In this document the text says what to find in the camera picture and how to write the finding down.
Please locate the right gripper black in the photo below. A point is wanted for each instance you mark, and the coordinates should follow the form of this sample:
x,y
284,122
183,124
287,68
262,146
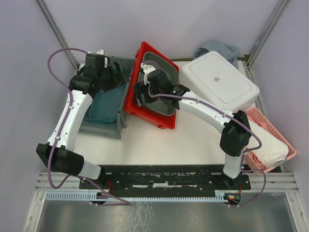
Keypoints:
x,y
140,88

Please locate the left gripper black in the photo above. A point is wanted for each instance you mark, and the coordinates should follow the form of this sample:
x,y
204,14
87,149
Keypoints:
x,y
120,76

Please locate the dark grey plastic tray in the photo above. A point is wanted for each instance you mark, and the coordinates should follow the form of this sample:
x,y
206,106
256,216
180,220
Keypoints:
x,y
162,81

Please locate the red plastic bin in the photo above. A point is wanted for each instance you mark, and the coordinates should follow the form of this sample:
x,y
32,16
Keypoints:
x,y
156,113

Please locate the large white plastic tub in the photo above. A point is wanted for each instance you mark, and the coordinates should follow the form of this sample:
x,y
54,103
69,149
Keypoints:
x,y
217,81

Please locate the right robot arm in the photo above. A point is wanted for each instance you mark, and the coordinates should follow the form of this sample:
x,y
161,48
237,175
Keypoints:
x,y
233,127

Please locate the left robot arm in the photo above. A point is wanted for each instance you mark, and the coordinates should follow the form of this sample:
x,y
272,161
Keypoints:
x,y
58,153

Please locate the teal transparent container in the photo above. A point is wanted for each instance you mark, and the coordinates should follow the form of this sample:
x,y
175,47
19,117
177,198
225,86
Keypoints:
x,y
104,108

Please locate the grey plastic storage bin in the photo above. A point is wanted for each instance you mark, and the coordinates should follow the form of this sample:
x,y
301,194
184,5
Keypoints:
x,y
112,130

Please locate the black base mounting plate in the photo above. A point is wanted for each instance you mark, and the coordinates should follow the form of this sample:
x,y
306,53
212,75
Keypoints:
x,y
177,180

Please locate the blue denim cloth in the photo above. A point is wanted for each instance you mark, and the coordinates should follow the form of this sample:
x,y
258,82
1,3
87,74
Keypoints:
x,y
229,52

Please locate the pink plastic basket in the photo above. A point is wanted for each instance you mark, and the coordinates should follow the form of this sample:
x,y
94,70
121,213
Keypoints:
x,y
256,114

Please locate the white folded towel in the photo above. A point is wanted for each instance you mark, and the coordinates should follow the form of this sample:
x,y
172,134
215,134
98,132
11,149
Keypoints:
x,y
272,151

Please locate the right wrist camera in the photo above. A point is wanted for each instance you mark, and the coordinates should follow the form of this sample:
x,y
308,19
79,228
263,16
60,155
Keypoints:
x,y
147,67

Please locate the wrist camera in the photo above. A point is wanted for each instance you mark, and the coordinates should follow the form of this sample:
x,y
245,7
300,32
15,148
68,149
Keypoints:
x,y
147,67
100,52

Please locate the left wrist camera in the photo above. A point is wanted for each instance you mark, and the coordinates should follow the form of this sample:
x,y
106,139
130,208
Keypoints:
x,y
100,52

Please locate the aluminium frame rail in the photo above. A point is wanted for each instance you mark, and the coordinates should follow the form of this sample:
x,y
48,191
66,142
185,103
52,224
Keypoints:
x,y
71,184

